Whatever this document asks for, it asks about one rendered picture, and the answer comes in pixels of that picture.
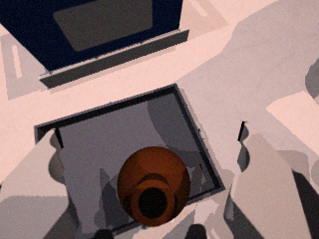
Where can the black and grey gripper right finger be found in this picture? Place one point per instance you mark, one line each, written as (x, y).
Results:
(269, 199)

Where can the grey metal rail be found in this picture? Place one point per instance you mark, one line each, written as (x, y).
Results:
(98, 63)

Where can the dark blue plastic crate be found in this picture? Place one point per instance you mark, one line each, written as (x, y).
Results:
(59, 33)

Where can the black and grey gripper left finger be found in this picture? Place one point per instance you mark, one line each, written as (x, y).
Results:
(33, 202)

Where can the brown bottle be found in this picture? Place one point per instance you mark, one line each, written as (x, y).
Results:
(153, 186)

